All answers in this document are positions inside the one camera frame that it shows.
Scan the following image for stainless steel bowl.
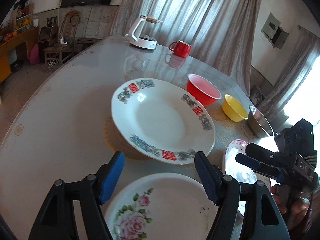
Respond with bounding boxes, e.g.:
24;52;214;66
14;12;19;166
247;105;274;139

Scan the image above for white plate red blue pattern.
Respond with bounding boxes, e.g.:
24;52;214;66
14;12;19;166
111;77;215;165

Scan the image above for side window curtain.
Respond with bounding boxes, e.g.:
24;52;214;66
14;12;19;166
258;26;319;132

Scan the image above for orange wooden cabinet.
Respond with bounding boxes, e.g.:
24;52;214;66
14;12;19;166
0;27;39;82

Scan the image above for person's right hand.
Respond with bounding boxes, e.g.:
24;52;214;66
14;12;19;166
270;184;310;230

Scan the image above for black speaker box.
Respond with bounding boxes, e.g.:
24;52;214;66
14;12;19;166
39;24;59;44

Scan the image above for pink round object on floor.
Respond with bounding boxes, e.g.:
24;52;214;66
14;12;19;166
29;44;40;64

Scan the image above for red plastic bowl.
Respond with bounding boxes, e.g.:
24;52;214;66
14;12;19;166
186;74;222;106

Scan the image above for red mug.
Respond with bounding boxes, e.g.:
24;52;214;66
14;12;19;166
168;41;191;58

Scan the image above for wooden chair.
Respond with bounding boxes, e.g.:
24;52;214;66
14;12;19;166
44;10;80;66

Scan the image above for wooden shelf with ornaments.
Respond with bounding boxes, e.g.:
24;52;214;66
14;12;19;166
12;0;34;31

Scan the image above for lace pattern table cover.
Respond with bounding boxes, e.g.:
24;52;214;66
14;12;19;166
1;36;277;239

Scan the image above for white plate pink roses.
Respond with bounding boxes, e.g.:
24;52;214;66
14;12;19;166
105;173;217;239

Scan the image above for wall electrical box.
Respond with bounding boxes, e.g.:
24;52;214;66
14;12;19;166
261;13;289;49

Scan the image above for beige window curtain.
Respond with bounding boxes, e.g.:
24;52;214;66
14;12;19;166
111;0;261;93

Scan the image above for yellow plastic bowl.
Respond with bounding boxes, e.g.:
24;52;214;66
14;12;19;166
222;94;248;122

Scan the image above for white plate purple rim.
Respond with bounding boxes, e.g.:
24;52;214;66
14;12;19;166
222;139;272;219

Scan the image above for white glass electric kettle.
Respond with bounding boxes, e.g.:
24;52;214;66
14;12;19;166
125;15;163;50

